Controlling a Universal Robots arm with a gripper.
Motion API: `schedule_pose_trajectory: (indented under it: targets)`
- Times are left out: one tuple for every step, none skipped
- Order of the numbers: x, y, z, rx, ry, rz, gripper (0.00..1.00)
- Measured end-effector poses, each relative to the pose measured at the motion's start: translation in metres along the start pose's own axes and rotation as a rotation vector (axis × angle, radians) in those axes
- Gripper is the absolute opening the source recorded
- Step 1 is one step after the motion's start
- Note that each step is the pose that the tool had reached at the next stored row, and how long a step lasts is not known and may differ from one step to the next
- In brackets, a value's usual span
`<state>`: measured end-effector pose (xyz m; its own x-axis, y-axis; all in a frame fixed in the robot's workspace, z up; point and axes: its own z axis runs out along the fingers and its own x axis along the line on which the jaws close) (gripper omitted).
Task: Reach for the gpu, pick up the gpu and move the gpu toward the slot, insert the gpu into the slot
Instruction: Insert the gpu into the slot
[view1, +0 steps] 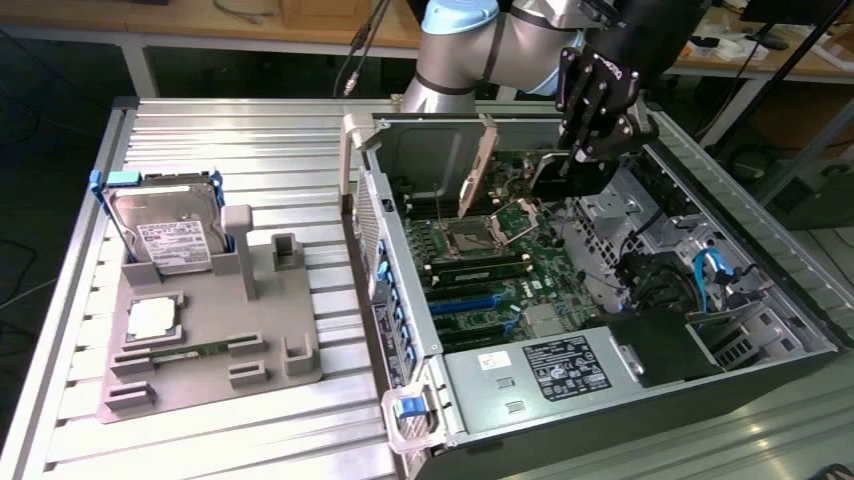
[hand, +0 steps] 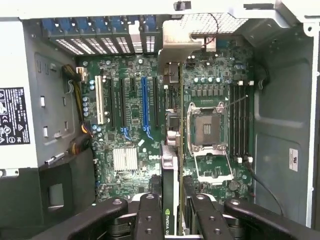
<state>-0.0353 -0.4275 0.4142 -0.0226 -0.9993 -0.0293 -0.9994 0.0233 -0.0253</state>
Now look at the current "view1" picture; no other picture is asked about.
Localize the grey bracket with blue latch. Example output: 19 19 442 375
380 383 448 455

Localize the green motherboard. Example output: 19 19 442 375
400 193 606 352

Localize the hanging cable with metal plug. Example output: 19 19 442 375
331 0 396 99

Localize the blue expansion slot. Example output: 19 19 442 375
429 294 504 316

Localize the blue disk caddy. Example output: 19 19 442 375
89 168 235 265

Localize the silver chipset heatsink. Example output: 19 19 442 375
524 305 577 337

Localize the metal socket cover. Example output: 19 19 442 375
489 198 544 247

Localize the black installed RAM stick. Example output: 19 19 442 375
432 266 528 288

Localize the grey printed corner bracket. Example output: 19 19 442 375
341 113 393 152

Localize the metal disk bay cage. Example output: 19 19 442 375
565 159 677 302

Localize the grey power supply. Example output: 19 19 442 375
442 327 648 437

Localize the silver CPU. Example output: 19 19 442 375
127 298 181 337

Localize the grey parts rack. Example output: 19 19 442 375
97 202 326 425

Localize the black open PC case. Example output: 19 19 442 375
339 112 854 480

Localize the blue data wire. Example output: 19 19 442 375
690 248 744 315

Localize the wooden desk with white frame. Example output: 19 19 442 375
0 0 854 84

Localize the silver hard disk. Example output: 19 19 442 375
109 184 226 275

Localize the green RAM stick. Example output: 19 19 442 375
150 342 233 359

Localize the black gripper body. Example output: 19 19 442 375
584 0 709 82

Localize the graphics card with metal bracket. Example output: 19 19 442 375
458 113 617 220

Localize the black slanted stand pole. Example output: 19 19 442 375
757 0 844 194

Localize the CPU socket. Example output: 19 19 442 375
444 219 497 257

